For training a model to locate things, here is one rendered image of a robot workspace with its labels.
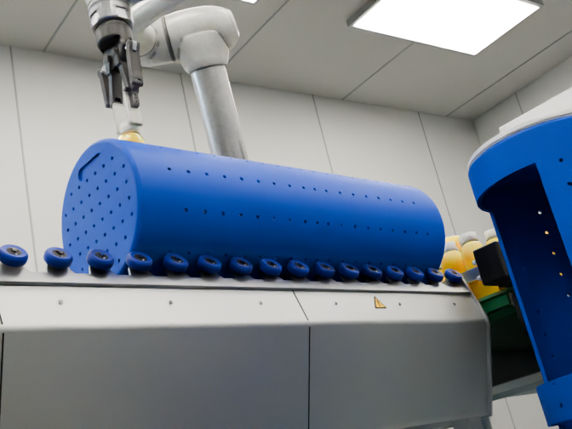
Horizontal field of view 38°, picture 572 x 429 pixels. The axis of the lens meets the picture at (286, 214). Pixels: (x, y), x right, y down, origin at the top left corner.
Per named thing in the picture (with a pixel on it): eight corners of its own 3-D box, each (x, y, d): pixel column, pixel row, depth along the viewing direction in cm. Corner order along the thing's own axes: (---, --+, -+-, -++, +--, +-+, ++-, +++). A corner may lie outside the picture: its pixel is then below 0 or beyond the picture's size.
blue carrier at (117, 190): (70, 314, 155) (51, 178, 165) (375, 312, 214) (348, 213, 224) (151, 258, 136) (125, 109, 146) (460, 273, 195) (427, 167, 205)
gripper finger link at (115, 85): (107, 53, 169) (104, 55, 170) (110, 105, 167) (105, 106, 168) (124, 57, 172) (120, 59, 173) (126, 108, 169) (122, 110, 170)
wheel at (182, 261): (157, 260, 145) (161, 250, 144) (178, 261, 148) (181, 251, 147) (168, 273, 142) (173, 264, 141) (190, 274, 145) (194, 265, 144)
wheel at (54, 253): (37, 254, 130) (41, 243, 129) (64, 255, 133) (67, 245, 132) (48, 269, 127) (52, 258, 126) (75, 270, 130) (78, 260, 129)
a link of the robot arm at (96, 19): (100, -11, 168) (105, 14, 166) (139, 1, 174) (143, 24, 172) (79, 14, 174) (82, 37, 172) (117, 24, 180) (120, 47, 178)
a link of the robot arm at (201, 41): (227, 278, 240) (300, 260, 241) (225, 282, 224) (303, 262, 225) (163, 23, 240) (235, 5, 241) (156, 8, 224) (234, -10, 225)
